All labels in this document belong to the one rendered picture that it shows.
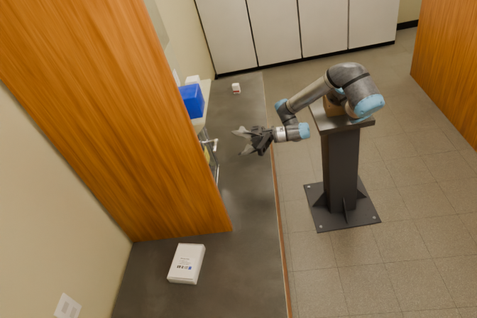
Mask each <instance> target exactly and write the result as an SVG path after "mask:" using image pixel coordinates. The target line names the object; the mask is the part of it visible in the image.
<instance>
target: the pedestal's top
mask: <svg viewBox="0 0 477 318"><path fill-rule="evenodd" d="M308 107H309V110H310V113H311V115H312V118H313V120H314V122H315V125H316V127H317V130H318V132H319V135H320V136H323V135H327V134H331V133H338V132H342V131H348V130H352V129H357V128H363V127H367V126H374V125H375V119H374V117H373V115H371V116H369V117H368V118H367V119H364V120H362V121H359V122H358V123H355V124H352V123H351V122H350V121H349V118H348V116H347V115H346V114H343V115H339V116H331V117H327V115H326V112H325V110H324V107H323V98H321V99H318V100H316V101H315V102H313V103H311V104H310V105H308Z"/></svg>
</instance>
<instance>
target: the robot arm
mask: <svg viewBox="0 0 477 318"><path fill-rule="evenodd" d="M324 95H326V97H327V99H328V101H329V102H330V103H331V104H333V105H337V106H342V107H343V109H344V111H345V113H346V115H347V116H348V118H349V121H350V122H351V123H352V124H355V123H358V122H359V121H362V120H364V119H367V118H368V117H369V116H371V115H372V114H373V113H375V112H377V111H378V110H379V109H381V108H383V107H384V105H385V101H384V99H383V96H382V95H381V94H380V92H379V90H378V88H377V87H376V85H375V82H374V81H373V79H372V77H371V76H370V74H369V72H368V70H367V69H366V68H365V67H364V66H363V65H360V64H358V63H356V62H342V63H339V64H336V65H334V66H332V67H330V68H329V69H328V70H327V71H326V74H325V75H323V76H322V77H320V78H319V79H317V80H316V81H315V82H313V83H311V85H309V86H308V87H306V88H304V89H303V90H302V91H301V92H299V93H297V94H296V95H295V96H293V97H292V98H290V99H289V100H287V99H281V100H280V101H278V102H276V103H275V109H276V111H277V114H278V116H279V117H280V120H281V121H282V123H283V126H279V127H276V128H274V126H271V128H267V129H263V128H262V127H261V125H259V126H251V129H250V131H247V130H246V129H245V128H244V127H243V126H240V128H239V130H238V131H232V133H233V134H234V135H238V136H243V137H244V138H250V137H251V139H250V140H251V141H252V144H250V145H249V144H247V145H246V147H245V150H244V151H242V152H240V153H239V154H238V155H246V154H251V153H255V152H256V151H257V152H258V155H259V156H263V155H264V153H265V152H266V151H267V149H268V147H269V145H270V144H271V143H272V141H273V140H274V143H277V142H278V143H282V142H287V141H294V142H298V141H301V140H302V139H306V138H309V137H310V132H309V125H308V123H299V121H298V120H297V117H296V116H295V114H296V113H297V112H299V111H300V110H302V109H304V108H305V107H306V106H308V105H310V104H311V103H313V102H315V101H316V100H318V99H319V98H321V97H323V96H324Z"/></svg>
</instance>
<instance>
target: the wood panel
mask: <svg viewBox="0 0 477 318"><path fill-rule="evenodd" d="M0 79H1V81H2V82H3V83H4V84H5V85H6V86H7V87H8V89H9V90H10V91H11V93H12V94H13V95H14V96H15V98H17V100H18V101H19V102H20V104H21V105H22V106H23V108H24V109H25V110H26V111H27V112H28V113H29V115H30V116H31V117H32V118H33V120H34V121H35V122H36V123H37V124H38V126H39V127H40V128H41V130H42V131H43V132H44V133H45V135H46V136H47V137H48V138H49V139H50V141H51V142H52V143H53V144H54V146H55V147H56V148H57V149H58V150H59V151H60V153H61V154H62V155H63V157H64V158H65V159H66V161H67V162H68V163H69V164H70V165H71V166H72V168H73V169H74V170H75V172H76V173H77V174H78V175H79V176H80V177H81V179H82V180H83V181H84V183H85V184H86V185H87V186H88V188H89V189H90V190H91V191H92V192H93V193H94V195H95V196H96V197H97V199H98V200H99V201H100V202H101V203H102V204H103V206H104V207H105V208H106V210H107V211H108V212H109V213H110V215H112V217H113V218H114V219H115V221H116V222H117V223H118V225H119V226H120V227H121V228H122V229H123V230H124V232H125V233H126V234H127V236H128V237H129V238H130V239H131V240H132V242H141V241H152V240H159V239H171V238H177V237H183V236H195V235H202V234H213V233H219V232H226V231H233V225H232V223H231V220H230V218H229V215H228V213H227V210H226V207H225V205H224V202H223V200H222V198H221V195H220V193H219V190H218V187H217V185H216V183H215V180H214V177H213V175H212V172H211V170H210V167H209V164H208V162H207V159H206V157H205V155H204V152H203V150H202V147H201V145H200V142H199V139H198V137H197V134H196V132H195V129H194V126H193V125H192V122H191V119H190V116H189V114H188V112H187V109H186V107H185V104H184V102H183V99H182V96H181V94H180V91H179V89H178V87H177V84H176V81H175V78H174V77H173V74H172V71H171V69H170V66H169V64H168V61H167V58H166V56H165V53H164V51H163V48H162V46H161V44H160V41H159V39H158V36H157V33H156V32H155V28H154V26H153V23H152V21H151V19H150V16H149V13H148V10H147V8H146V5H145V3H144V1H143V0H0Z"/></svg>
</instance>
